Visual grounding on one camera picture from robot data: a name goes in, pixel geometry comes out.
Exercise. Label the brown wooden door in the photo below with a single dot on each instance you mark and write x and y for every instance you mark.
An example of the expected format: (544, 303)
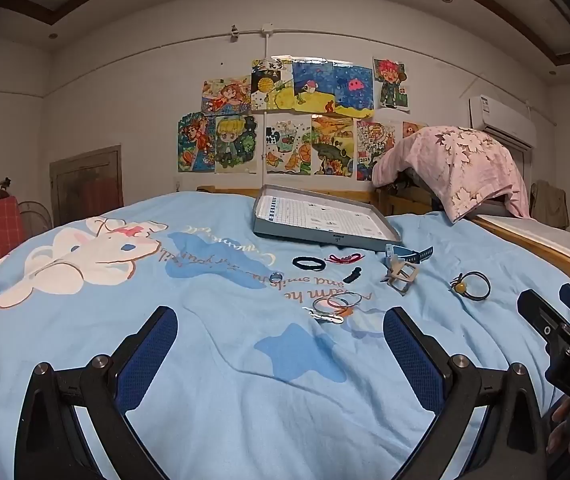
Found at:
(87, 185)

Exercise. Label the light blue printed blanket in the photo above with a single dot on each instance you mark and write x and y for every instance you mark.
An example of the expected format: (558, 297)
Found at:
(215, 385)

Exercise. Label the light blue wrist watch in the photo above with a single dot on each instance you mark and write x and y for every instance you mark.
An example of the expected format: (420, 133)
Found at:
(417, 255)

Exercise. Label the olive hanging jacket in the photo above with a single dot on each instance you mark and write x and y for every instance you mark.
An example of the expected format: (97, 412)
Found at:
(550, 205)

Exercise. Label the grey cardboard box lid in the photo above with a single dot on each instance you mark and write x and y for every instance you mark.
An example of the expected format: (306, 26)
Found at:
(315, 215)

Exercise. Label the white air conditioner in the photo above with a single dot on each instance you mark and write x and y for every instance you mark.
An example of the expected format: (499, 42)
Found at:
(502, 120)

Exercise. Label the pink floral cloth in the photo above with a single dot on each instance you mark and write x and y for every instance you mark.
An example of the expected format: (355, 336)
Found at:
(455, 160)

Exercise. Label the small black hair clip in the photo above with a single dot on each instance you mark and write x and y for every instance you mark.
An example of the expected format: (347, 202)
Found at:
(351, 275)

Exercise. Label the wooden bed frame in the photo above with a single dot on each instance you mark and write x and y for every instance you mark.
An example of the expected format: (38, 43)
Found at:
(525, 244)

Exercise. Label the beige hair claw clip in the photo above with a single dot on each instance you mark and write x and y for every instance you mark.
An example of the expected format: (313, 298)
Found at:
(395, 271)

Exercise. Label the silver hair clip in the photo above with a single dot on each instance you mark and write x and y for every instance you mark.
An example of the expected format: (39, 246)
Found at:
(322, 315)

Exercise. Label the group of colourful wall drawings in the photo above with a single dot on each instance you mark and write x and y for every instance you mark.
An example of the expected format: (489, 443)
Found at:
(315, 110)

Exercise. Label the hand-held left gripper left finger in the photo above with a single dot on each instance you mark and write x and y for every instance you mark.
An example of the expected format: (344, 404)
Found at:
(147, 355)

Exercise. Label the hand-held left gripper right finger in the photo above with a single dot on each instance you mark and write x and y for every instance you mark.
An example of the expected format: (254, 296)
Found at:
(412, 360)

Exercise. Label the thin metal bangles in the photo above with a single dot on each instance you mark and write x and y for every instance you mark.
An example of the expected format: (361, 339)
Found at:
(314, 304)

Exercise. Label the white wall conduit pipe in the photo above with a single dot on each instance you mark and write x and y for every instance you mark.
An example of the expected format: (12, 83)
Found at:
(266, 45)

